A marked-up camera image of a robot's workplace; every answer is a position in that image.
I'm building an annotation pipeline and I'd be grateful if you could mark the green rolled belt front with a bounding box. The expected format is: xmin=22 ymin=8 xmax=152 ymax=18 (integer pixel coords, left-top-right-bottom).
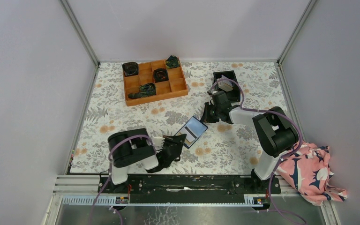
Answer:
xmin=127 ymin=83 xmax=157 ymax=99

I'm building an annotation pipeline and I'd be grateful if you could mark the green rolled belt top-right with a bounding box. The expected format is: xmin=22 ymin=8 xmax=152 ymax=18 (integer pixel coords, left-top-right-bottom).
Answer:
xmin=165 ymin=55 xmax=180 ymax=69

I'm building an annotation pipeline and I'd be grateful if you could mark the pink patterned cloth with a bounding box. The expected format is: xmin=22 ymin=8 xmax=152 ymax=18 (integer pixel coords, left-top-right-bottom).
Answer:
xmin=276 ymin=142 xmax=348 ymax=206

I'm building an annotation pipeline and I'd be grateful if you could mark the white card with black stripe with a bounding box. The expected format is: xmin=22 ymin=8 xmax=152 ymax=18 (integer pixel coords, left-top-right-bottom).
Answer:
xmin=182 ymin=126 xmax=199 ymax=143

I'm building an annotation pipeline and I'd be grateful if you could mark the black plastic card bin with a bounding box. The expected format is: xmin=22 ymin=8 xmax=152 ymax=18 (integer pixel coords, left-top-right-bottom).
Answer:
xmin=213 ymin=70 xmax=241 ymax=103

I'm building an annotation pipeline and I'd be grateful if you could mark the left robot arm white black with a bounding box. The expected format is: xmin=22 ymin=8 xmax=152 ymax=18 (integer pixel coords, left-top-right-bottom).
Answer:
xmin=108 ymin=128 xmax=187 ymax=193

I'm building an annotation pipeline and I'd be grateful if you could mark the orange wooden compartment tray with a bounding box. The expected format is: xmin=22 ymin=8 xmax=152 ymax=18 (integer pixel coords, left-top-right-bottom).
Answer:
xmin=122 ymin=59 xmax=188 ymax=106

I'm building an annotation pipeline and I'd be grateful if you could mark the blue leather card holder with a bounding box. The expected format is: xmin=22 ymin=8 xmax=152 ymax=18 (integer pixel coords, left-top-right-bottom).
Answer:
xmin=175 ymin=116 xmax=208 ymax=149

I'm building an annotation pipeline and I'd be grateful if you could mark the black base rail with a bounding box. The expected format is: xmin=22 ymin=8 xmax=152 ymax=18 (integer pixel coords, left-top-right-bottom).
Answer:
xmin=98 ymin=174 xmax=281 ymax=204

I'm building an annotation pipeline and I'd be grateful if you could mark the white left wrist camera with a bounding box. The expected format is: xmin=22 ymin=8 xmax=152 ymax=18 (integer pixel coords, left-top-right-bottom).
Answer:
xmin=151 ymin=137 xmax=165 ymax=149

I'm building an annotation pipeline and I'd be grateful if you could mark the black rolled belt top-left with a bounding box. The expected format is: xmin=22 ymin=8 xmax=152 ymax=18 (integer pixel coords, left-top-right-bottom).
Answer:
xmin=122 ymin=62 xmax=139 ymax=77

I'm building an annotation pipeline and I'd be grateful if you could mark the gold credit card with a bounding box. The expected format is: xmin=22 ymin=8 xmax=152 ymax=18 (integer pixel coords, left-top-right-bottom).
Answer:
xmin=177 ymin=131 xmax=189 ymax=145

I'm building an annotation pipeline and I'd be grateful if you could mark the black rolled belt centre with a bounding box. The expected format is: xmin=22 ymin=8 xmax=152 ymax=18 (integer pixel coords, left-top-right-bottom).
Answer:
xmin=153 ymin=68 xmax=169 ymax=83

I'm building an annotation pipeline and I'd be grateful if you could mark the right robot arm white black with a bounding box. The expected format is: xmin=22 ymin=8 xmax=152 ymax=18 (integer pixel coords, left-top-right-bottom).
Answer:
xmin=201 ymin=91 xmax=302 ymax=193

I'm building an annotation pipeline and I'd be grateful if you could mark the stack of cards in bin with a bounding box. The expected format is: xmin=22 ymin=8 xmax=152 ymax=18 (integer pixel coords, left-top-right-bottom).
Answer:
xmin=217 ymin=75 xmax=233 ymax=92

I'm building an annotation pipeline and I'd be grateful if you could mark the floral table mat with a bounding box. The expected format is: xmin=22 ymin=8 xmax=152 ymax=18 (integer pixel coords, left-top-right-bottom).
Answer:
xmin=69 ymin=62 xmax=287 ymax=174

